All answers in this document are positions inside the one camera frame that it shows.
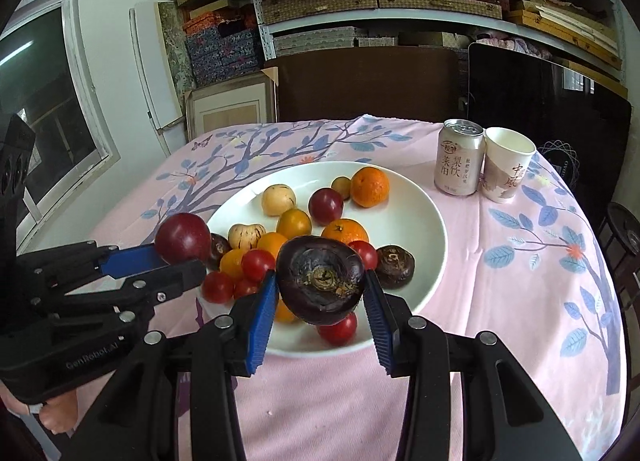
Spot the orange tomato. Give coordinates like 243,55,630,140
219,248,249,278
256,232,290,259
276,208,313,240
275,298,298,324

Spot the metal shelf rack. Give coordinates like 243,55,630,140
242,0,626,92

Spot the stack of wooden planks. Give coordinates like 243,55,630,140
507,0,626,72

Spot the striped pepino melon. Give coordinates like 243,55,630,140
228,224,267,250

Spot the mandarin orange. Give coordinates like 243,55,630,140
321,218,370,247
349,166,390,208

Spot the printed paper cup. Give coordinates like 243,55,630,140
481,127,537,204

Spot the black glossy panel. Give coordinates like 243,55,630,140
466,42,633,237

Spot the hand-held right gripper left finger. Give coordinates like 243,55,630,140
82,269,279,461

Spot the red plum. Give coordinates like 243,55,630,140
308,188,345,221
154,212,212,266

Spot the marble patterned panel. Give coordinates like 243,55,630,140
157,1,196,92

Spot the white board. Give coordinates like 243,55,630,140
129,1,185,144

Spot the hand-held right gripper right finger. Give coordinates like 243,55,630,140
363,269,571,461

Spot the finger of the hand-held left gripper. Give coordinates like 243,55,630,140
22,240,171,292
65,260,207,314

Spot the dark wooden chair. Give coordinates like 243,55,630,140
592,201,640,342

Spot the large dark water chestnut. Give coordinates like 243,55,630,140
275,235,366,327

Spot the pink printed tablecloth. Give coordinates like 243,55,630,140
87,114,626,461

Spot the pink drink can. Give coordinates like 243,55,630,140
433,119,486,195

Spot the person's left hand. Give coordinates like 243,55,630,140
39,388,81,436

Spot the window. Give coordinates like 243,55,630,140
0,0,122,237

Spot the stack of blue patterned boxes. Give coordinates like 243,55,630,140
184,11,264,87

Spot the pale yellow pepino melon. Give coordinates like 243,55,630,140
261,184,297,217

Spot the dark brown board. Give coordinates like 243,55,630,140
264,45,471,124

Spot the white plate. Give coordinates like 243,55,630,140
196,161,448,357

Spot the wooden picture frame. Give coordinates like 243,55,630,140
184,68,279,143

